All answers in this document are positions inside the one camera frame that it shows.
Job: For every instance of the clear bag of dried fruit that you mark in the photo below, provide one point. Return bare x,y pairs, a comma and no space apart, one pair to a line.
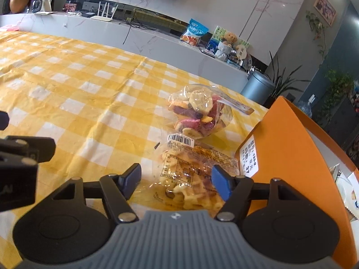
199,109

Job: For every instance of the long leaf potted plant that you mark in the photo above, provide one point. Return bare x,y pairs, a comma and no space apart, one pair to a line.
282,85

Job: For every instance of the bushy green plant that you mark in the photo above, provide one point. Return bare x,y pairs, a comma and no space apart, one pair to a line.
338,92

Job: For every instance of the clear water bottle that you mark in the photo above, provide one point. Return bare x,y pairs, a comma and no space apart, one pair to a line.
305,108

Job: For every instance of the hanging vine plant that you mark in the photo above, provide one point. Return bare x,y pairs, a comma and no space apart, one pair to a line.
318,30

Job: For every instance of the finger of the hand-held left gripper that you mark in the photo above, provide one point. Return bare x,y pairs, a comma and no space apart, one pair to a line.
3,120
42,147

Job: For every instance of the green blue picture card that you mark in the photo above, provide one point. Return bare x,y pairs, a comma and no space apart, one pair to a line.
214,40

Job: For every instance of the round paper fan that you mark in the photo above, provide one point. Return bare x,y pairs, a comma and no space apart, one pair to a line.
241,54

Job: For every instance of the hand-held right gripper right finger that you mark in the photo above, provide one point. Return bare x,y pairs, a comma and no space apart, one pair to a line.
221,182

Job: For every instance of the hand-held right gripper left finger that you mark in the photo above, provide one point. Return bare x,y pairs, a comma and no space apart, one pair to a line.
130,179

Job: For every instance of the white router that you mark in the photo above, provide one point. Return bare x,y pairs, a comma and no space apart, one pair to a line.
102,16

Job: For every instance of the orange cardboard box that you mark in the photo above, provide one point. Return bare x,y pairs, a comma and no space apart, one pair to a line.
283,151

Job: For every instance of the blue snack bag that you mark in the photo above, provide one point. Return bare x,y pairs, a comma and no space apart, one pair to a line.
194,33

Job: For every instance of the grey trash bin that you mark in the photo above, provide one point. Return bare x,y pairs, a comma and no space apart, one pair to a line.
256,88

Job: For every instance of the pink photo card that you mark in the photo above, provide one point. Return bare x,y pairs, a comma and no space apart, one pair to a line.
70,7

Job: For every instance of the yellow checked tablecloth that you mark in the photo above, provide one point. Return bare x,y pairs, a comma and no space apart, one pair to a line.
84,89

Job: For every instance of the teddy bear bouquet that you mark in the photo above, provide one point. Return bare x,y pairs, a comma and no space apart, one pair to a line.
227,44

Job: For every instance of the white marble counter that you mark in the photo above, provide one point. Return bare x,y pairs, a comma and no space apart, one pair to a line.
157,42

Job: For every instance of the clear bag of waffles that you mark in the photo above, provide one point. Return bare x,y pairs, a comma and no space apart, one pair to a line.
193,159

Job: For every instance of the framed wall picture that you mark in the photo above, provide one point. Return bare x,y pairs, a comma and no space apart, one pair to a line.
325,8

